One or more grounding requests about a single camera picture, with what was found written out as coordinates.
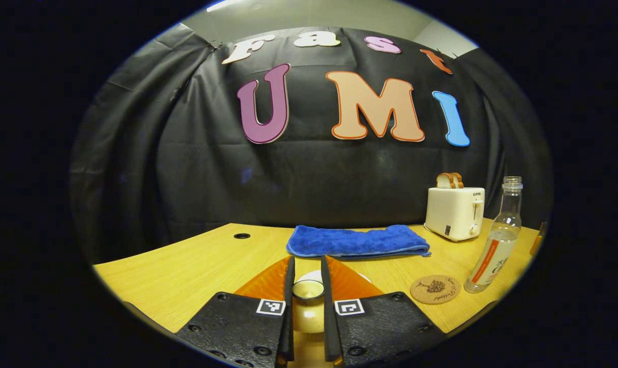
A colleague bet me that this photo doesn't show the round cork coaster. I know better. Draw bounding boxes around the round cork coaster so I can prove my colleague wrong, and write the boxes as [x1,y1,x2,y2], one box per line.
[410,274,462,305]

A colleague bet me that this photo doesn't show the black backdrop cloth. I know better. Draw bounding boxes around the black backdrop cloth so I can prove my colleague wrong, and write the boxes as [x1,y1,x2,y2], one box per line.
[69,23,554,264]

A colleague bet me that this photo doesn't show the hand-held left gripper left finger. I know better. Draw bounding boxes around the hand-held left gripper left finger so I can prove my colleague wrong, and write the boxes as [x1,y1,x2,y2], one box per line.
[175,256,296,368]

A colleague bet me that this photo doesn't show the blue folded towel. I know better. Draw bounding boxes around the blue folded towel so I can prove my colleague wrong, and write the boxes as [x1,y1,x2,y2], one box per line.
[286,224,432,260]

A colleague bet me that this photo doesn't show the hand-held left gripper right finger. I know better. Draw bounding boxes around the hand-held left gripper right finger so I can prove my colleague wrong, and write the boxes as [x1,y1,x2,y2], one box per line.
[320,255,445,368]

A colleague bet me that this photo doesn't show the white toaster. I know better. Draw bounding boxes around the white toaster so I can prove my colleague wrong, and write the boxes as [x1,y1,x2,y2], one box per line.
[424,187,486,242]

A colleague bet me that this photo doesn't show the clear plastic water bottle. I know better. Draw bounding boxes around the clear plastic water bottle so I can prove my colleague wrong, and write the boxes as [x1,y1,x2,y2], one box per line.
[464,176,523,294]

